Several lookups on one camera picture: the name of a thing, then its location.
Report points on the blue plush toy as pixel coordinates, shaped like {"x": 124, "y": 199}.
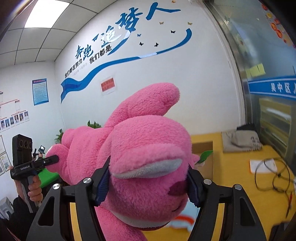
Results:
{"x": 186, "y": 219}

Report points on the yellow sticky notes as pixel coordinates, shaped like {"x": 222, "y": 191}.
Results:
{"x": 255, "y": 71}

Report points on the potted green plant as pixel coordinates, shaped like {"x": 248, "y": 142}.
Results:
{"x": 94, "y": 124}

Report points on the black camera box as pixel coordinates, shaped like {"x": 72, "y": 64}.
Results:
{"x": 21, "y": 149}

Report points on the white paper sheet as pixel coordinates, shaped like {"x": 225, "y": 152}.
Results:
{"x": 263, "y": 166}

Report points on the pink plush bear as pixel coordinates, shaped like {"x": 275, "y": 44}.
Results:
{"x": 148, "y": 154}

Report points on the blue window banner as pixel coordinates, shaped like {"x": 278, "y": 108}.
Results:
{"x": 283, "y": 87}

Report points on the cardboard box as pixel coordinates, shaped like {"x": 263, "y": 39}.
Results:
{"x": 205, "y": 165}

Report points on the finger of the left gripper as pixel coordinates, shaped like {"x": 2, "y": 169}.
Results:
{"x": 50, "y": 160}

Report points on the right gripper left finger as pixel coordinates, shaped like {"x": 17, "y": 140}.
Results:
{"x": 53, "y": 219}

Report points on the person's left hand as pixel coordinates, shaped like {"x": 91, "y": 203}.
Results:
{"x": 35, "y": 191}

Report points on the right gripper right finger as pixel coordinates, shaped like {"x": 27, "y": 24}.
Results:
{"x": 240, "y": 220}

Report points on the blue wall poster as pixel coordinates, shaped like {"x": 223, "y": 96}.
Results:
{"x": 40, "y": 91}

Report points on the red wall notice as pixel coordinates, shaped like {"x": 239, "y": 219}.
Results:
{"x": 107, "y": 85}

